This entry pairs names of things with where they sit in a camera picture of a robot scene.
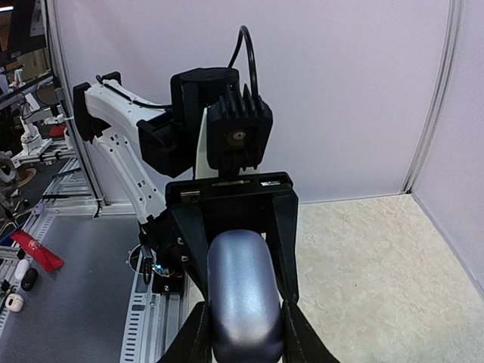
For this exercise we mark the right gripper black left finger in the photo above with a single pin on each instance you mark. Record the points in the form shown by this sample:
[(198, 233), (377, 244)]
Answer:
[(193, 342)]

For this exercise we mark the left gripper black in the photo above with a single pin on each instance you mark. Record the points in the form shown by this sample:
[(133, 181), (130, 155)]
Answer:
[(265, 203)]

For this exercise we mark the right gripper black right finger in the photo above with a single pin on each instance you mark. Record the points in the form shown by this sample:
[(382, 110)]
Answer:
[(301, 343)]

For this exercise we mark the blue-grey earbud charging case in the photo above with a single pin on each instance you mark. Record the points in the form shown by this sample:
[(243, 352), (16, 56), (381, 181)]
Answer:
[(246, 317)]

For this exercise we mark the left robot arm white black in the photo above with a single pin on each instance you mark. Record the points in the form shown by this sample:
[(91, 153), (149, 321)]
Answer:
[(191, 170)]

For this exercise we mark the spare white open case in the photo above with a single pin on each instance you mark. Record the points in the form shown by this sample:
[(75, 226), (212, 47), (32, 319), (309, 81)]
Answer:
[(14, 302)]

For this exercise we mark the spare white case outside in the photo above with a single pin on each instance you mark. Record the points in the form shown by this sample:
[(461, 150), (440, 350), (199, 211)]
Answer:
[(21, 269)]

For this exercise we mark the red cloth pouch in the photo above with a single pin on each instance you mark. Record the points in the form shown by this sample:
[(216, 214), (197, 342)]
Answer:
[(43, 256)]

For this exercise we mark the aluminium front rail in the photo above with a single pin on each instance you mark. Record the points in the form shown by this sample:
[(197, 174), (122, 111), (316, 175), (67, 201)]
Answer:
[(94, 308)]

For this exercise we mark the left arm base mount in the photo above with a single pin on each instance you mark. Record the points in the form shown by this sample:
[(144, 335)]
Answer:
[(156, 270)]

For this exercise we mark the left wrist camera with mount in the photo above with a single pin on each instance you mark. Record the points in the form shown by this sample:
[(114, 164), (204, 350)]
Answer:
[(234, 134)]

